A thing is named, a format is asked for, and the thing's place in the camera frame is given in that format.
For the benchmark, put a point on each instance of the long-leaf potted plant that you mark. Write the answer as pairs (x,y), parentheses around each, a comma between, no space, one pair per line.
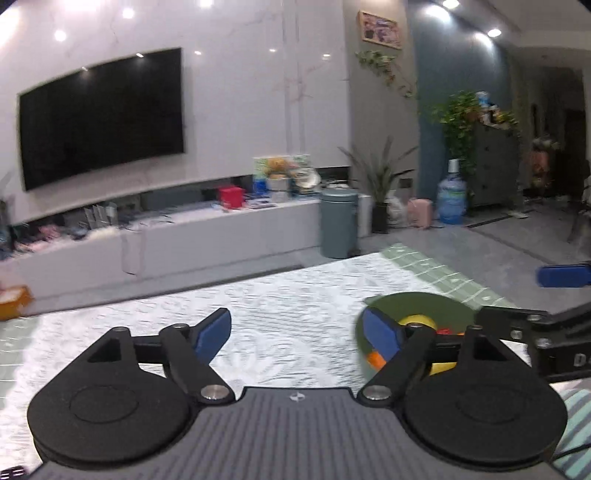
(379,184)

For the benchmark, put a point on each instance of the green colander bowl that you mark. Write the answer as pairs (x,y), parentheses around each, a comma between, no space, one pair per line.
(429,304)

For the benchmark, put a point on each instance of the yellow teddy bear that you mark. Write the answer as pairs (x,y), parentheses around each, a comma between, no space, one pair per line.
(277,167)

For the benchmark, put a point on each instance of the green ivy plant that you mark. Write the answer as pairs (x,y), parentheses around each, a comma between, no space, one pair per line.
(457,115)

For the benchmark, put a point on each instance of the cluttered dark shelf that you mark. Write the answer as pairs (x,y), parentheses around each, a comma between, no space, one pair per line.
(545,166)

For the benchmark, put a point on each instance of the orange mandarin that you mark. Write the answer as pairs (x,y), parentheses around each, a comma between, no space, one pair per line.
(375,360)

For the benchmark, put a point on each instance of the green picture board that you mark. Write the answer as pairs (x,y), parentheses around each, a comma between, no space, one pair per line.
(300,161)

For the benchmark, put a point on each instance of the red box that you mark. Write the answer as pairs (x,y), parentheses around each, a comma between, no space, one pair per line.
(231,197)

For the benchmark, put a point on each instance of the teal striped cloth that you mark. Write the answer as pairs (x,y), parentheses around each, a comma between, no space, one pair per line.
(577,415)

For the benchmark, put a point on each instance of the white flower pot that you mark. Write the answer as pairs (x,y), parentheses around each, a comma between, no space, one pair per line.
(278,189)

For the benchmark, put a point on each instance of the hanging vine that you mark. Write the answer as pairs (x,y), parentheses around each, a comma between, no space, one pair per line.
(388,69)

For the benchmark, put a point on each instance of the orange cardboard box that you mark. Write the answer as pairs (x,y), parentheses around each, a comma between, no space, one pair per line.
(14,302)

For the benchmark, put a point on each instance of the white lace tablecloth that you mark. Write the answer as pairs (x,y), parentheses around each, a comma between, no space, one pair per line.
(277,304)

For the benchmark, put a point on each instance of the pink pig heater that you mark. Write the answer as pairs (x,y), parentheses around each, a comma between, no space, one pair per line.
(420,213)

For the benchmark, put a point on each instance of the white television cabinet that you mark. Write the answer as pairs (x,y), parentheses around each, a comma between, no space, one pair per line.
(207,240)

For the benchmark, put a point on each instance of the grey dresser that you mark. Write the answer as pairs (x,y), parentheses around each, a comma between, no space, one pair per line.
(496,166)

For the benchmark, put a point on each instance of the blue water jug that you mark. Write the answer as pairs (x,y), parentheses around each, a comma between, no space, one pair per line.
(451,198)

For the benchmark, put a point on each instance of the red cherry tomato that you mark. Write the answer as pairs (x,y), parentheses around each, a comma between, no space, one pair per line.
(445,331)

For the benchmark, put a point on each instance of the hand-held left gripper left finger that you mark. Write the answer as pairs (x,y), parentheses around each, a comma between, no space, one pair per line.
(213,332)

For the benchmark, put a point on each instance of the white router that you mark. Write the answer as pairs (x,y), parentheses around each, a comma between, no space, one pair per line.
(101,219)

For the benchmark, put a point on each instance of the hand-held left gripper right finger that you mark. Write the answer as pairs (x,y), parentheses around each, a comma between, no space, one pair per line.
(381,332)

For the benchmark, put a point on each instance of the white plastic bag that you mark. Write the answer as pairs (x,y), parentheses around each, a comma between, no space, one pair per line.
(397,211)

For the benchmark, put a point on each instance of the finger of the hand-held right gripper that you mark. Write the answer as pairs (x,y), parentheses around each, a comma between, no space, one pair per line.
(508,318)
(563,276)

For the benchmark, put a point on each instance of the wooden framed wall picture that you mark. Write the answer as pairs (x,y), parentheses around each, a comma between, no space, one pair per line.
(379,28)

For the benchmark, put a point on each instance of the black wall television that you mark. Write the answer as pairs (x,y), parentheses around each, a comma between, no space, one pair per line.
(101,120)

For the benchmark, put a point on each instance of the grey trash bin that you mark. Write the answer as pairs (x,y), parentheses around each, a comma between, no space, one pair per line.
(339,226)

